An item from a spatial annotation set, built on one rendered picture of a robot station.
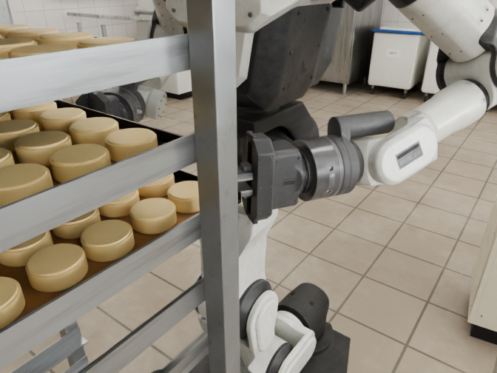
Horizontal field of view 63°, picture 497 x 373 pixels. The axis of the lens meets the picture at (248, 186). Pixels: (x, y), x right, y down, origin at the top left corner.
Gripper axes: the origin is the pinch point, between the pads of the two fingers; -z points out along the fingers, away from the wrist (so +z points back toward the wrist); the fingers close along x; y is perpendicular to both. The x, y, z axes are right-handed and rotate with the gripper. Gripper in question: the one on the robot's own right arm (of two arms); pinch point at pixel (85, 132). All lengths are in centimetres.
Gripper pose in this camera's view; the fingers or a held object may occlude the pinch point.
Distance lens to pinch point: 76.9
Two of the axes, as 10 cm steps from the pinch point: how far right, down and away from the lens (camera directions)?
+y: 9.9, 0.6, -1.2
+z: 1.3, -4.5, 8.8
